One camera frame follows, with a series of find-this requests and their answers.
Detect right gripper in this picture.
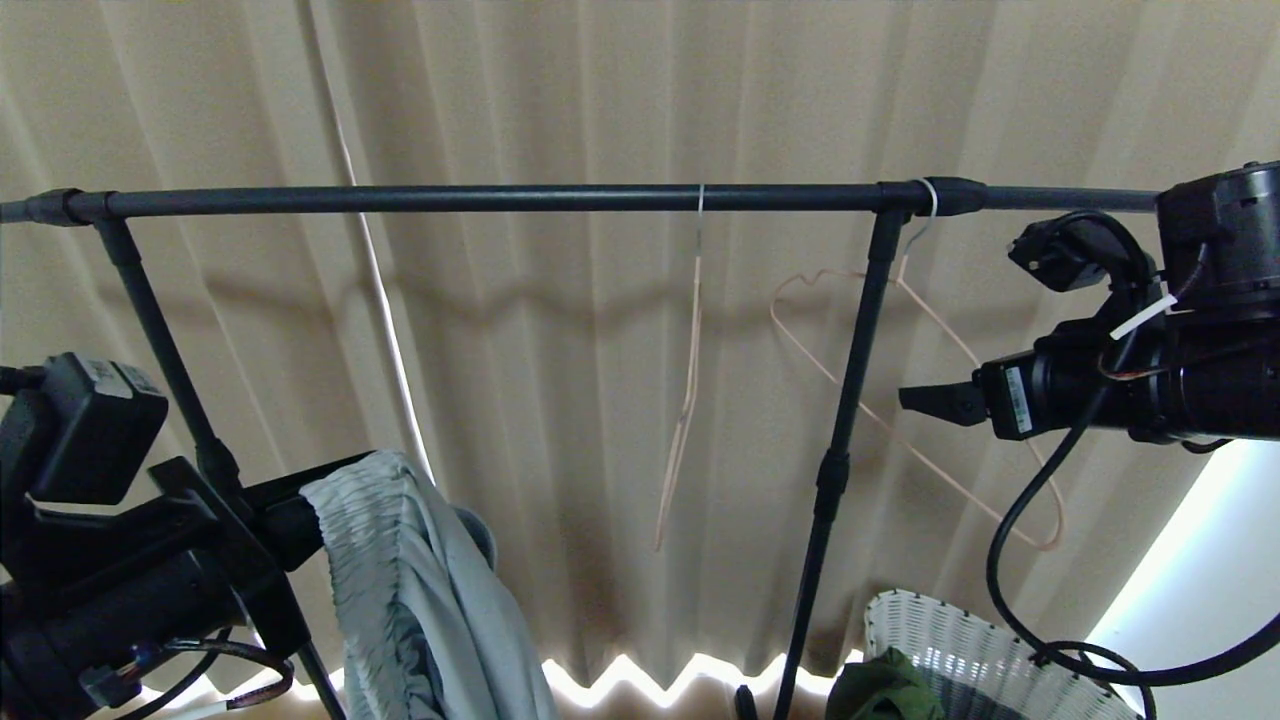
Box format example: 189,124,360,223
975,325,1136,441

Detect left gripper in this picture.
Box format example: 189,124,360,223
20,455,326,693

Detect pale grey shorts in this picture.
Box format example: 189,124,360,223
300,450,561,720

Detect green garment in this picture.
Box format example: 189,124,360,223
825,648,946,720

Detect pink clothes hanger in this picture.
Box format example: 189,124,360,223
770,180,1066,553
655,185,706,553

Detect white laundry basket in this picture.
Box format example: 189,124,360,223
863,590,1141,720

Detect black clothes rack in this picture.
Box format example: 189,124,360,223
0,177,1161,720

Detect beige curtain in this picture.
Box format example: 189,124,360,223
0,0,1280,706

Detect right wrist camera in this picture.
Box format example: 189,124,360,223
1008,210,1163,323

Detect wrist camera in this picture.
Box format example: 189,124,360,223
1008,210,1163,323
0,350,216,576

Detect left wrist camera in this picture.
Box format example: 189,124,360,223
0,350,216,576

